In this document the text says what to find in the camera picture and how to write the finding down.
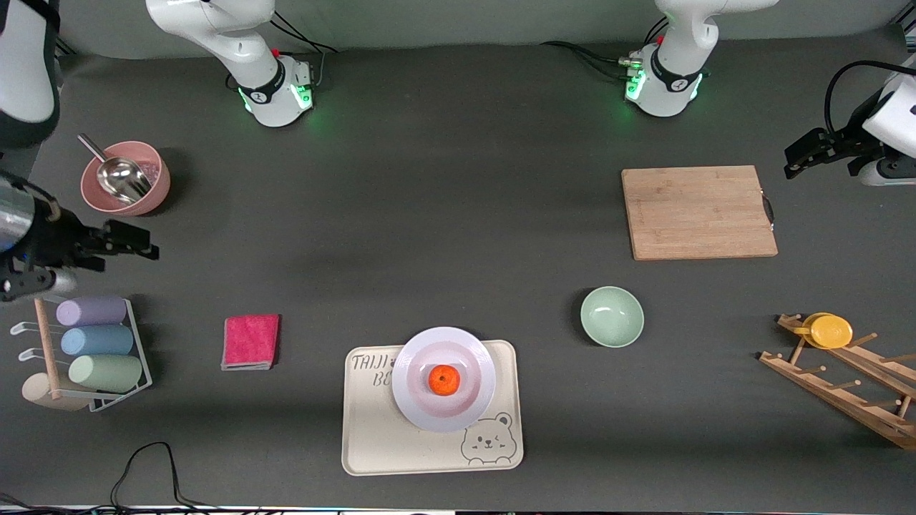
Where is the orange fruit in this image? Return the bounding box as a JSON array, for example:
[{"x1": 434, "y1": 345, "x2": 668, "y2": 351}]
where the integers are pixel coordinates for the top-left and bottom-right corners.
[{"x1": 429, "y1": 365, "x2": 462, "y2": 396}]

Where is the white round plate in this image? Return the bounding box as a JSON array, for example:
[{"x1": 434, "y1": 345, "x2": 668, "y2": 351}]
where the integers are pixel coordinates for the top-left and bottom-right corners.
[{"x1": 391, "y1": 327, "x2": 497, "y2": 433}]

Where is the metal scoop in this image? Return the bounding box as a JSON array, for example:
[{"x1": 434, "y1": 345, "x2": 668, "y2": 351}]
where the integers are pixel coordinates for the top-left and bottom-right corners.
[{"x1": 77, "y1": 133, "x2": 153, "y2": 206}]

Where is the pink bowl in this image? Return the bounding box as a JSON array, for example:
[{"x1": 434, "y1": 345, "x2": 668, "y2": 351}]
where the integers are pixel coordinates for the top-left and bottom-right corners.
[{"x1": 80, "y1": 141, "x2": 172, "y2": 217}]

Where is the purple cup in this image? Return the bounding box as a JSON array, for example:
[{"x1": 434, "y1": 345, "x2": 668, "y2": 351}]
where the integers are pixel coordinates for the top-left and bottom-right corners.
[{"x1": 56, "y1": 295, "x2": 128, "y2": 328}]

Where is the blue cup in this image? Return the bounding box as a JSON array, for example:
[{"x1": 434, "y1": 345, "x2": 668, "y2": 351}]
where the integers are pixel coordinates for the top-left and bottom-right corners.
[{"x1": 60, "y1": 325, "x2": 135, "y2": 357}]

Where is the wooden cutting board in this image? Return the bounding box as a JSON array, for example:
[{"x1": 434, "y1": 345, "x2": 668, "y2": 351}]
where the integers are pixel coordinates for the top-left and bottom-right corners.
[{"x1": 621, "y1": 165, "x2": 779, "y2": 261}]

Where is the green cup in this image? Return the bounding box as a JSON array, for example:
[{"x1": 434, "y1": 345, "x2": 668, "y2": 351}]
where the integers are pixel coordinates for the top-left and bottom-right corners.
[{"x1": 68, "y1": 355, "x2": 144, "y2": 393}]

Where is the pink folded cloth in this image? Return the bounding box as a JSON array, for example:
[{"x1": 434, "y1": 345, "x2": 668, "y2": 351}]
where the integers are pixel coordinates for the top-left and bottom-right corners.
[{"x1": 220, "y1": 314, "x2": 281, "y2": 371}]

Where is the beige cup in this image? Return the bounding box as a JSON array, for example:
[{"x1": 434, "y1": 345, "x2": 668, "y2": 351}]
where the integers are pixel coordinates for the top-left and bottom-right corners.
[{"x1": 21, "y1": 372, "x2": 91, "y2": 413}]

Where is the yellow cup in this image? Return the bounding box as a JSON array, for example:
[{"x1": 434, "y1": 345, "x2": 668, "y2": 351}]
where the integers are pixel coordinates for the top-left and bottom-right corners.
[{"x1": 793, "y1": 313, "x2": 854, "y2": 350}]

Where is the wooden peg drying rack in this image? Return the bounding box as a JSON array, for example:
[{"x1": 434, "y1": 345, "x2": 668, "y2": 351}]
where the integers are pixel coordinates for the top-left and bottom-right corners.
[{"x1": 759, "y1": 313, "x2": 916, "y2": 451}]

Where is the light green bowl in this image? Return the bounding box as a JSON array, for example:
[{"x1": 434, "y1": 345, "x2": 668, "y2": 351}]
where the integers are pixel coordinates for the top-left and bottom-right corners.
[{"x1": 580, "y1": 286, "x2": 645, "y2": 349}]

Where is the beige bear print tray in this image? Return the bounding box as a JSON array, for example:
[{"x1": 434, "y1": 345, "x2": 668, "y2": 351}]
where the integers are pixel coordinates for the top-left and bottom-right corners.
[{"x1": 341, "y1": 340, "x2": 524, "y2": 476}]

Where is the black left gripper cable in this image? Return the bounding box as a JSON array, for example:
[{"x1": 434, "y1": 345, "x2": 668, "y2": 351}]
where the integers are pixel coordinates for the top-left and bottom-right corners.
[{"x1": 824, "y1": 59, "x2": 916, "y2": 135}]

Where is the wooden dowel post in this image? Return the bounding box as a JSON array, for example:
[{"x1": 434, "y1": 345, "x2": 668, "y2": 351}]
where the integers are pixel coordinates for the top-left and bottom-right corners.
[{"x1": 31, "y1": 297, "x2": 62, "y2": 400}]

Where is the white wire cup rack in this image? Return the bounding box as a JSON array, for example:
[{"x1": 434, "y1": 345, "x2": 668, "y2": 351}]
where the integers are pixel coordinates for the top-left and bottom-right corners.
[{"x1": 10, "y1": 290, "x2": 153, "y2": 413}]

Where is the thin black looped cable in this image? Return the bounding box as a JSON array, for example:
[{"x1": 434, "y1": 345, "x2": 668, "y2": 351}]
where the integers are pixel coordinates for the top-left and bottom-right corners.
[{"x1": 0, "y1": 441, "x2": 265, "y2": 514}]

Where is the black left arm base cable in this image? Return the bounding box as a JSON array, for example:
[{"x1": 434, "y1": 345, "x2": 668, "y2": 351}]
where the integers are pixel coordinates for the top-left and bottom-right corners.
[{"x1": 540, "y1": 18, "x2": 670, "y2": 81}]

